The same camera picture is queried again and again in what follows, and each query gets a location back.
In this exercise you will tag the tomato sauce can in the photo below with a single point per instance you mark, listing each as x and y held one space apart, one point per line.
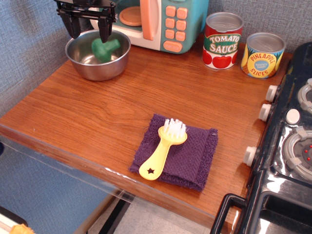
221 40

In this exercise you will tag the purple folded cloth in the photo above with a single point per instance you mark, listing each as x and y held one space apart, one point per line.
187 165

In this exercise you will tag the white stove knob middle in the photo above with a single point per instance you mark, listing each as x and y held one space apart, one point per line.
264 112

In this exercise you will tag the green toy broccoli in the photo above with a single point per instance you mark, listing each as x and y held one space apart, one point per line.
103 51

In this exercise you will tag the white stove knob lower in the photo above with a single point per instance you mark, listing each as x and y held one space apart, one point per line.
249 155

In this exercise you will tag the orange microwave turntable plate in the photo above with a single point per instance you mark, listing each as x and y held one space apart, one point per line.
131 16

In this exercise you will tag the white stove knob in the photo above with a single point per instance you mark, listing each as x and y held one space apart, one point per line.
264 112
271 92
249 155

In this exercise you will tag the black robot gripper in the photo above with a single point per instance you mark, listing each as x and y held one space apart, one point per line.
102 10

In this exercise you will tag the silver metal pot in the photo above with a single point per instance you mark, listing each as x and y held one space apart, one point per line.
97 61

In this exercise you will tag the black oven door handle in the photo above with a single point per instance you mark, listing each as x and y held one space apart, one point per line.
229 200

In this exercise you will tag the black toy stove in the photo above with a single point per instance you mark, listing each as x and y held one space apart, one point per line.
279 188

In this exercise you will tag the orange toy at corner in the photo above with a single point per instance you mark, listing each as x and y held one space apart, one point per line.
21 229

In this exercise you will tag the pineapple slices can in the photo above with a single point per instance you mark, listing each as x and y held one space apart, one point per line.
262 55

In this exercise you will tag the yellow toy dish brush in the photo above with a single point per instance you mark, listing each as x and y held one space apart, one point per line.
173 132

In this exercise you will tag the teal toy microwave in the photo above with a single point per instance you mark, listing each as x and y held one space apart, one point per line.
167 25

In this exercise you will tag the white stove knob upper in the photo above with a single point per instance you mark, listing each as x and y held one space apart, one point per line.
271 92

